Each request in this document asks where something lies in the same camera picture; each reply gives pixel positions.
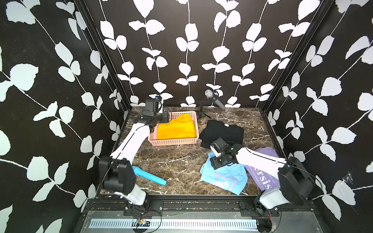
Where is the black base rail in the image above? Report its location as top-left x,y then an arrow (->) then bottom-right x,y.
80,195 -> 320,219

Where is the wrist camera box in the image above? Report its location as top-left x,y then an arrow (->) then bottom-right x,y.
155,95 -> 163,114
210,142 -> 222,157

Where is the light blue cylinder tube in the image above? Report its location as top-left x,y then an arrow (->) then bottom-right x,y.
132,166 -> 167,186

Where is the purple folded t-shirt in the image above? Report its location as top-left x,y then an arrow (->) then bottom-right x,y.
244,147 -> 285,192

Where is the black t-shirt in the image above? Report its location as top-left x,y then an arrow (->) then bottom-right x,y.
199,119 -> 244,149

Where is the light blue t-shirt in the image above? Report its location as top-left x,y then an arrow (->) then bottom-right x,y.
200,151 -> 248,195

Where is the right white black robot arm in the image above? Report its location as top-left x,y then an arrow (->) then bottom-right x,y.
210,138 -> 316,215

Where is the grey microphone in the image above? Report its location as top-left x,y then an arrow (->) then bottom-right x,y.
205,89 -> 226,110

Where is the black microphone tripod stand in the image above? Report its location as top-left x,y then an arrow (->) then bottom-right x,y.
198,100 -> 212,119

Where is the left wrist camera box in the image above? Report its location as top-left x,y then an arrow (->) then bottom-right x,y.
155,95 -> 163,114

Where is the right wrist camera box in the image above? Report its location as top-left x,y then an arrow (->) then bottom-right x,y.
210,142 -> 222,157

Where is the small circuit board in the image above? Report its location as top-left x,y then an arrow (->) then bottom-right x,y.
134,219 -> 151,228

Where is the yellow t-shirt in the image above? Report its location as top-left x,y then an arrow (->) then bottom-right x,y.
156,114 -> 196,140

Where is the pink perforated plastic basket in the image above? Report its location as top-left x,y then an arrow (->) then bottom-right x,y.
148,111 -> 199,146

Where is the white perforated vent strip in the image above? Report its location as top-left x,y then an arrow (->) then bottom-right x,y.
88,218 -> 258,231

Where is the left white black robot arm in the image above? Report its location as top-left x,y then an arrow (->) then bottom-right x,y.
99,96 -> 170,209

